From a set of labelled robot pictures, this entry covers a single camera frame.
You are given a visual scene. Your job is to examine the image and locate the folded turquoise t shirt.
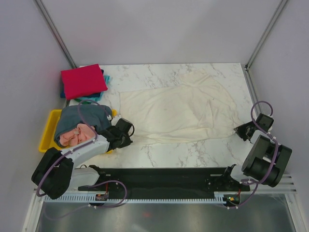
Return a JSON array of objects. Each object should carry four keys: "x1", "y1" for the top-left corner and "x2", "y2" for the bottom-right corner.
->
[{"x1": 79, "y1": 75, "x2": 111, "y2": 102}]

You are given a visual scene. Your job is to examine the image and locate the grey blue t shirt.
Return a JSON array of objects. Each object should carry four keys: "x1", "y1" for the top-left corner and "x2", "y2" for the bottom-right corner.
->
[{"x1": 54, "y1": 104, "x2": 112, "y2": 147}]

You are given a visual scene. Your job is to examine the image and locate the yellow plastic tray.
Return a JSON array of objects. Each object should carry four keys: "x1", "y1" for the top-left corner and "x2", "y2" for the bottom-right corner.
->
[{"x1": 39, "y1": 109, "x2": 116, "y2": 152}]

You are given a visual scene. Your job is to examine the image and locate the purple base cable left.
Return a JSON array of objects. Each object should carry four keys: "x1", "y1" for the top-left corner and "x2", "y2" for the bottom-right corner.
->
[{"x1": 43, "y1": 178, "x2": 131, "y2": 220}]

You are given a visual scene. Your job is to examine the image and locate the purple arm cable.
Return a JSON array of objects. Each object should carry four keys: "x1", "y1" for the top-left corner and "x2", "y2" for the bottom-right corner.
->
[
  {"x1": 240, "y1": 100, "x2": 278, "y2": 187},
  {"x1": 36, "y1": 99, "x2": 113, "y2": 197}
]

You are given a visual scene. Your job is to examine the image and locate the left aluminium frame post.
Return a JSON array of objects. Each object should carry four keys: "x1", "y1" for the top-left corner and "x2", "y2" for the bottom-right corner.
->
[{"x1": 33, "y1": 0, "x2": 77, "y2": 68}]

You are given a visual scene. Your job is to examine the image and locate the white slotted cable duct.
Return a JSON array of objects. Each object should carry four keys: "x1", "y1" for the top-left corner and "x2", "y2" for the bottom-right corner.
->
[{"x1": 48, "y1": 190, "x2": 249, "y2": 203}]

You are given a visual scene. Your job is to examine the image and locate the aluminium frame post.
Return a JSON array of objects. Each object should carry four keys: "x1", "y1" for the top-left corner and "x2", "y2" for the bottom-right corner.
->
[
  {"x1": 244, "y1": 0, "x2": 289, "y2": 72},
  {"x1": 33, "y1": 0, "x2": 77, "y2": 68}
]

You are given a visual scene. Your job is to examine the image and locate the folded green t shirt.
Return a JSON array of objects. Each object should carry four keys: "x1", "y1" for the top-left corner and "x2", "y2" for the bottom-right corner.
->
[{"x1": 74, "y1": 98, "x2": 91, "y2": 104}]

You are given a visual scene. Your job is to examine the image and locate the folded magenta t shirt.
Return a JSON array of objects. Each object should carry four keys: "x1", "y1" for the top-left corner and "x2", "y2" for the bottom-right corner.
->
[{"x1": 60, "y1": 63, "x2": 108, "y2": 101}]

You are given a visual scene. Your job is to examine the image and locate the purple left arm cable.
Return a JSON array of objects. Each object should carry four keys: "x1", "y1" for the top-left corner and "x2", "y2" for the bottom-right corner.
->
[{"x1": 36, "y1": 99, "x2": 113, "y2": 197}]

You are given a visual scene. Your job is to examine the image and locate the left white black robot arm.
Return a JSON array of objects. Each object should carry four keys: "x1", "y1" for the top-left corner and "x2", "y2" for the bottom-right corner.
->
[{"x1": 31, "y1": 118, "x2": 135, "y2": 200}]

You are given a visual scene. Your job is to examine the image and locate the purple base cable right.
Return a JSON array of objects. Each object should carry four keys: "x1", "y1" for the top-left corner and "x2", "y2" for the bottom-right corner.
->
[{"x1": 223, "y1": 186, "x2": 258, "y2": 210}]

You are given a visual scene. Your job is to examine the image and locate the pink t shirt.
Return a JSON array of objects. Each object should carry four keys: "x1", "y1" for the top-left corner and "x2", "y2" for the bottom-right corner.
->
[{"x1": 59, "y1": 123, "x2": 95, "y2": 147}]

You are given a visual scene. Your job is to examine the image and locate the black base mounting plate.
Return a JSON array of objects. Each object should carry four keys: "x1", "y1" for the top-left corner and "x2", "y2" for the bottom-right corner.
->
[{"x1": 78, "y1": 165, "x2": 250, "y2": 199}]

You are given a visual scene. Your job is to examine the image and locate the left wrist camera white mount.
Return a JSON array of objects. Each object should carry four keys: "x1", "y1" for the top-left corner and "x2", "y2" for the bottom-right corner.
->
[{"x1": 107, "y1": 114, "x2": 122, "y2": 121}]

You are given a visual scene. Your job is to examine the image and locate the folded navy blue t shirt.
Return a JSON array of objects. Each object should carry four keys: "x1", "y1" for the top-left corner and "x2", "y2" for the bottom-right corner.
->
[{"x1": 59, "y1": 69, "x2": 105, "y2": 99}]

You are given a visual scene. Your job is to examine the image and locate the aluminium extrusion rail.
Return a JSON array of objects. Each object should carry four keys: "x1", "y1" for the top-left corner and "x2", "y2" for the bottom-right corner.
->
[{"x1": 255, "y1": 174, "x2": 297, "y2": 194}]

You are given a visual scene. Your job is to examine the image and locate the right aluminium frame post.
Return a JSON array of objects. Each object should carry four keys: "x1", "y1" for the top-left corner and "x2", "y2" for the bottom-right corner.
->
[{"x1": 244, "y1": 0, "x2": 289, "y2": 72}]

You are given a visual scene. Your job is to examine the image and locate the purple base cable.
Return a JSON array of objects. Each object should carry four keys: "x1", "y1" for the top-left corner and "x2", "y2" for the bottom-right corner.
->
[
  {"x1": 223, "y1": 186, "x2": 258, "y2": 210},
  {"x1": 43, "y1": 178, "x2": 131, "y2": 220}
]

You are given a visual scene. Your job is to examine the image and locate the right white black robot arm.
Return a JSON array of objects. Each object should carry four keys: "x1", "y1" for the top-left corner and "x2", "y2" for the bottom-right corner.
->
[{"x1": 221, "y1": 114, "x2": 292, "y2": 190}]

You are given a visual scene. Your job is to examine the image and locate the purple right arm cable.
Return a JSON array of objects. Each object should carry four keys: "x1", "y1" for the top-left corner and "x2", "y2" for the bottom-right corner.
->
[{"x1": 240, "y1": 100, "x2": 278, "y2": 187}]

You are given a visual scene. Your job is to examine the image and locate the cream white t shirt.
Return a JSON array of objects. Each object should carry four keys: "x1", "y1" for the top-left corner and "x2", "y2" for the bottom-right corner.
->
[{"x1": 120, "y1": 70, "x2": 241, "y2": 145}]

